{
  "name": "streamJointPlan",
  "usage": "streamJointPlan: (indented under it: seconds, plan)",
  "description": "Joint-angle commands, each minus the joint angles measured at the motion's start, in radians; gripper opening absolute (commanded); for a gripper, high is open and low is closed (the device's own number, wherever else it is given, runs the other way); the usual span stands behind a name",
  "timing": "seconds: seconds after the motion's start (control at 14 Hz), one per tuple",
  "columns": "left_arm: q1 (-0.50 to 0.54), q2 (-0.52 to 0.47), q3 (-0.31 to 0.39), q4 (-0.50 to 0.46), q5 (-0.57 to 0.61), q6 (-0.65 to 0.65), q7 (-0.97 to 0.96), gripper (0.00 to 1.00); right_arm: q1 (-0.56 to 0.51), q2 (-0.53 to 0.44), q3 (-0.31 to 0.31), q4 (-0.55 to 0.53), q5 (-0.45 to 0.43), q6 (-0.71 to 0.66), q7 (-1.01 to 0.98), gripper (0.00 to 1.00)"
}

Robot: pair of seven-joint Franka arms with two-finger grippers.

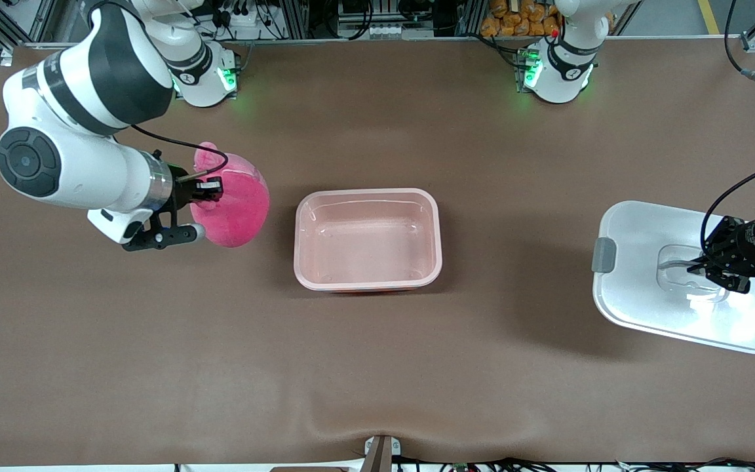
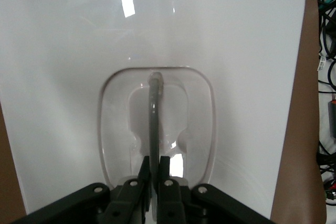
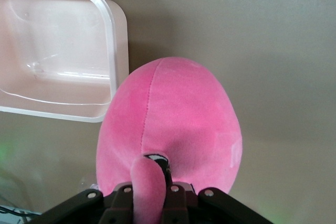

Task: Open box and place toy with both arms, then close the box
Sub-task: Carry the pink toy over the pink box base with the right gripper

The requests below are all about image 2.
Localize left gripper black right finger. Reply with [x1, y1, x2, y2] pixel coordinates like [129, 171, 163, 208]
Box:
[156, 155, 276, 224]

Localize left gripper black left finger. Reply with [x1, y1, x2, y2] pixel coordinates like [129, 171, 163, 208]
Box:
[15, 155, 153, 224]

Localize white cable label tag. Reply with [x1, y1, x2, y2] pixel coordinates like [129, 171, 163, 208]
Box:
[316, 55, 329, 72]

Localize tangled black cables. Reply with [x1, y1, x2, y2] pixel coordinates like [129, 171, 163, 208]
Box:
[314, 0, 336, 209]

